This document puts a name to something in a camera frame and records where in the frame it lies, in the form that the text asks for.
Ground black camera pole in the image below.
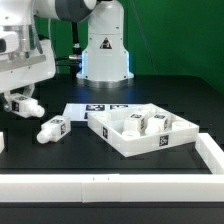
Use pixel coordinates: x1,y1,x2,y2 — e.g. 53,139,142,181
71,23,82,76

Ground white front fence bar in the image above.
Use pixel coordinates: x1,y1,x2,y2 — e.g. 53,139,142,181
0,174,224,203

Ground white left fence piece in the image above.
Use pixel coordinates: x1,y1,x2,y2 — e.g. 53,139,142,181
0,132,5,154

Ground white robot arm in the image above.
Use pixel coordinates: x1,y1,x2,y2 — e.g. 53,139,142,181
0,0,133,94

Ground white fence bar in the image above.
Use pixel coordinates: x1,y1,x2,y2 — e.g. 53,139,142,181
0,174,224,203
195,133,224,175

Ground black cable bundle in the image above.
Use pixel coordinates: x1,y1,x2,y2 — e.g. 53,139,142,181
54,55,83,68

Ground white square tabletop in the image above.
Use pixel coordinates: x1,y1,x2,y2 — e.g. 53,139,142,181
88,104,199,157

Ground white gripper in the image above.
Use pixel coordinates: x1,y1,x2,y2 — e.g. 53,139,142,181
0,26,56,94

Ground white right fence bar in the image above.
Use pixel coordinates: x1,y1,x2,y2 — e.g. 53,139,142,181
195,133,224,175

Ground white marker base sheet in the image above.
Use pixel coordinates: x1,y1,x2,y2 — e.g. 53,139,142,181
63,103,129,121

